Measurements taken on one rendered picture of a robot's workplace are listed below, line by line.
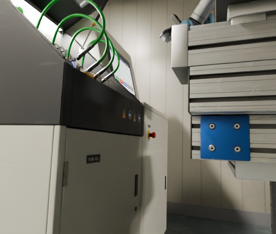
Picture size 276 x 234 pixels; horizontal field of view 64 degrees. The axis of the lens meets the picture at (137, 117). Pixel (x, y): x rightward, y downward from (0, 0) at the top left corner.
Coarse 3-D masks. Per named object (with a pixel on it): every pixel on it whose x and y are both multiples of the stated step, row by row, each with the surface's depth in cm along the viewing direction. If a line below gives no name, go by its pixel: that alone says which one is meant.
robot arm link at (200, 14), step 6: (204, 0) 106; (210, 0) 105; (198, 6) 108; (204, 6) 106; (210, 6) 106; (198, 12) 108; (204, 12) 107; (210, 12) 109; (192, 18) 110; (198, 18) 108; (204, 18) 109; (180, 24) 112; (192, 24) 109; (198, 24) 110
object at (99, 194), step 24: (72, 144) 58; (96, 144) 71; (120, 144) 89; (72, 168) 58; (96, 168) 70; (120, 168) 89; (72, 192) 58; (96, 192) 70; (120, 192) 89; (72, 216) 58; (96, 216) 70; (120, 216) 88
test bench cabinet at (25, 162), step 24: (0, 144) 59; (24, 144) 56; (48, 144) 54; (0, 168) 58; (24, 168) 56; (48, 168) 53; (0, 192) 57; (24, 192) 55; (48, 192) 53; (0, 216) 56; (24, 216) 54; (48, 216) 52
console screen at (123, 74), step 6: (108, 54) 148; (120, 54) 174; (114, 60) 156; (120, 60) 170; (126, 60) 187; (114, 66) 153; (120, 66) 166; (126, 66) 182; (120, 72) 163; (126, 72) 178; (120, 78) 159; (126, 78) 173; (132, 78) 191; (126, 84) 169; (132, 84) 186; (132, 90) 181
